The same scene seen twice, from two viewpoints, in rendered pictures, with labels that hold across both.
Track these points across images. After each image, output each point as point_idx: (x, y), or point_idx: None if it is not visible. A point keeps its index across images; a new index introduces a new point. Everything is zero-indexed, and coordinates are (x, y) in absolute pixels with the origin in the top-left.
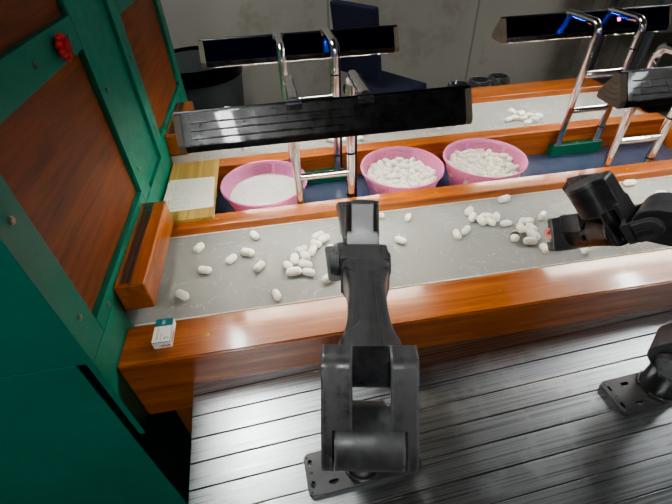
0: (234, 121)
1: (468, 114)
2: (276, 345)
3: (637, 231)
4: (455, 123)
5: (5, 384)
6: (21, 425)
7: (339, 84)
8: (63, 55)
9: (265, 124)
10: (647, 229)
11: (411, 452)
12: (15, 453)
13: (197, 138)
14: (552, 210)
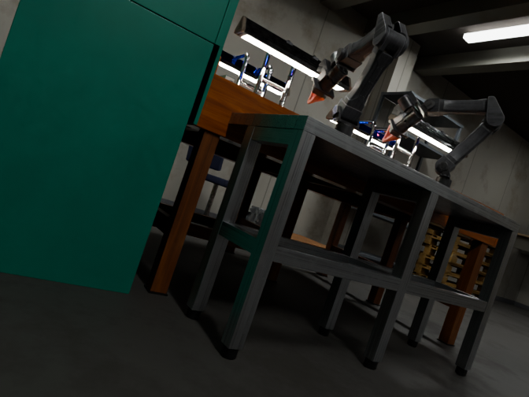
0: (266, 33)
1: (349, 86)
2: (282, 109)
3: (426, 105)
4: (345, 87)
5: (176, 31)
6: (149, 68)
7: (267, 87)
8: None
9: (278, 41)
10: (429, 103)
11: (407, 38)
12: (117, 90)
13: (251, 28)
14: None
